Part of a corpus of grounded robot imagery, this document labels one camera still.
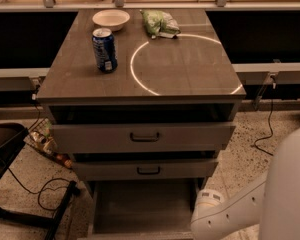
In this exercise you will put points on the blue soda can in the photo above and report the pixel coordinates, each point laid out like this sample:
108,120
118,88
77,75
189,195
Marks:
104,50

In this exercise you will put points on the grey drawer cabinet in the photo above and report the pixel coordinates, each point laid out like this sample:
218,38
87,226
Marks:
187,79

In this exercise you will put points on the green chip bag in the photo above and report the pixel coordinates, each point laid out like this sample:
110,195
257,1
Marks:
160,24

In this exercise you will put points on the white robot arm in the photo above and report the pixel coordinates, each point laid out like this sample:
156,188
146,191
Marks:
272,201

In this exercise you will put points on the grey drawer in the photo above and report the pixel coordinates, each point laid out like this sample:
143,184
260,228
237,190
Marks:
142,170
130,138
158,209

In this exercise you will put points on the wire basket with items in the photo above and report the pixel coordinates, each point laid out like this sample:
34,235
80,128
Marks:
41,140

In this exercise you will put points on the white bowl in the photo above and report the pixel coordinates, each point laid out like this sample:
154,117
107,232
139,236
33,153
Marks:
113,19

